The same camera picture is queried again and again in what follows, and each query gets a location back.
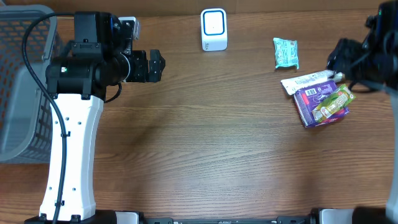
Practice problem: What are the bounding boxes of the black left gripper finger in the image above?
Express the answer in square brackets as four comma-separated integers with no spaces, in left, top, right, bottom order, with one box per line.
[149,49,165,66]
[148,67,164,83]

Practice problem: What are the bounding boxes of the green snack packet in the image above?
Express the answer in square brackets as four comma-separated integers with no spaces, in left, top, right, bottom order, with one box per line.
[312,84,356,123]

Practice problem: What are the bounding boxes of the purple Carefree liner pack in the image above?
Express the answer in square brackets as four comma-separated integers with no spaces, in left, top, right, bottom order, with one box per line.
[294,80,349,128]

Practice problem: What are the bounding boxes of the mint green wipes pack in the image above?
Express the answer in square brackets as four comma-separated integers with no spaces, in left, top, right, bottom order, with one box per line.
[273,37,299,69]

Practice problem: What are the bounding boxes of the white bamboo conditioner tube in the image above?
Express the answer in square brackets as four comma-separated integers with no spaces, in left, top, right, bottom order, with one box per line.
[280,70,343,95]

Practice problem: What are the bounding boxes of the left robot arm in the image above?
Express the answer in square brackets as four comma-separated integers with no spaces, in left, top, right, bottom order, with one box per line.
[29,12,165,224]

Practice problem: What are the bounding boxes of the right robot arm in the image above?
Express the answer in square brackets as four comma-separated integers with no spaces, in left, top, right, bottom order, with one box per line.
[326,1,397,223]

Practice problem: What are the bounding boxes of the white barcode scanner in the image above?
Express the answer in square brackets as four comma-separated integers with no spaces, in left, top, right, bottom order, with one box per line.
[200,8,228,52]

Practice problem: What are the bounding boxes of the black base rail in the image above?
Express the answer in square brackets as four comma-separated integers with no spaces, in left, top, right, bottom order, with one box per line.
[137,208,355,224]

